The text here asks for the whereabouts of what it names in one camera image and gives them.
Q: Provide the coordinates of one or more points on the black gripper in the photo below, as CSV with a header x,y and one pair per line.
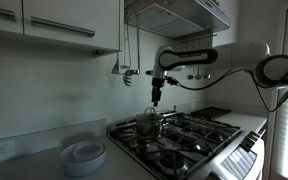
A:
x,y
158,85

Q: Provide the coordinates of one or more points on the glass lid with steel knob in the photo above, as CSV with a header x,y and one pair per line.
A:
x,y
144,118

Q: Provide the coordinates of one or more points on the hanging dark slotted spoon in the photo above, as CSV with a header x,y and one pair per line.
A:
x,y
128,80

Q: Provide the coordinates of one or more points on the narrow black stove grate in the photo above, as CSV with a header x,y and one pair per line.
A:
x,y
177,140

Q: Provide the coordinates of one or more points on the round gas burner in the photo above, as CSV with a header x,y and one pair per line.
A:
x,y
220,136
174,163
143,144

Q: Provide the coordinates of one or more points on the hanging metal spatula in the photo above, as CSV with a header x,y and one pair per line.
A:
x,y
116,70

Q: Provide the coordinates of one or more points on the black griddle tray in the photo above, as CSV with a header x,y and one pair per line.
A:
x,y
210,112

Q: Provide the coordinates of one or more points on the wide black stove grate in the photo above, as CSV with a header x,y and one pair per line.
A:
x,y
150,156
210,128

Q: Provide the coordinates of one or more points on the hanging silver utensil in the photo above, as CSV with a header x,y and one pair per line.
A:
x,y
138,40

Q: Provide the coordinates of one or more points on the small dark cabinet fixture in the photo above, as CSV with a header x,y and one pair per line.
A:
x,y
98,52

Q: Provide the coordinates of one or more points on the stainless range hood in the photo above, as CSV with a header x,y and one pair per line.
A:
x,y
170,20

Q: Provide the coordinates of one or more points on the stainless steel gas range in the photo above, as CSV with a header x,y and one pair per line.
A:
x,y
200,171

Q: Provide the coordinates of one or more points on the small white bowl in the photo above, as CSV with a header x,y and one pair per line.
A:
x,y
87,151

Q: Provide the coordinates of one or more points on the silver range knob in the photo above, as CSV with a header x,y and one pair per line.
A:
x,y
214,176
255,135

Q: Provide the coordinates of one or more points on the pale blue ceramic bowl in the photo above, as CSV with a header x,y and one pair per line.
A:
x,y
84,168

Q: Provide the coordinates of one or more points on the black oven control display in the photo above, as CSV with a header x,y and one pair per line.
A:
x,y
239,163

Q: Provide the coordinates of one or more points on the white upper cabinet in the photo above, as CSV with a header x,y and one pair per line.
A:
x,y
67,10

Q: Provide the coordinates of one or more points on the metal wall utensil rail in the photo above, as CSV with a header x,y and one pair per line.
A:
x,y
197,38

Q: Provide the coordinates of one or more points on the narrow white wall cabinet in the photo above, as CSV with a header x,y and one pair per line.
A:
x,y
230,36

